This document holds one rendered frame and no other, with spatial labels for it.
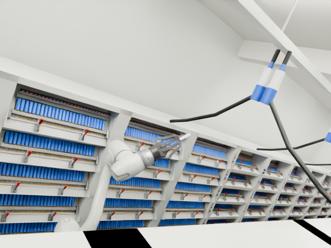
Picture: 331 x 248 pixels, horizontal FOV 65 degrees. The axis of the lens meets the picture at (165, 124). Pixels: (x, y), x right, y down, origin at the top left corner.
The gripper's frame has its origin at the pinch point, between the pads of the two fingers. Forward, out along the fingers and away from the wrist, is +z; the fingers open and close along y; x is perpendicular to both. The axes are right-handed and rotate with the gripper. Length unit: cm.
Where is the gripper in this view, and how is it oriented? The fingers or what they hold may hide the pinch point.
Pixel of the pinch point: (184, 137)
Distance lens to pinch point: 137.5
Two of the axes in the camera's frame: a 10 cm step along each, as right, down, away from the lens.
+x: -1.8, 3.0, 9.4
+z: 8.5, -4.3, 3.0
